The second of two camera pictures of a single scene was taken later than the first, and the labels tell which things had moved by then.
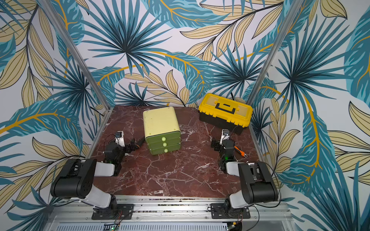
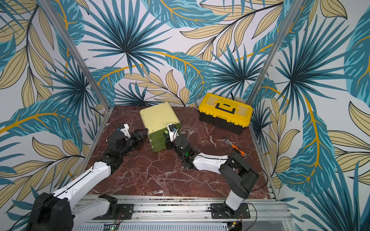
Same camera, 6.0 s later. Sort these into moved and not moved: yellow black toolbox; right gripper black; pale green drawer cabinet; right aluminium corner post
Moved: right gripper black
Not moved: right aluminium corner post; yellow black toolbox; pale green drawer cabinet
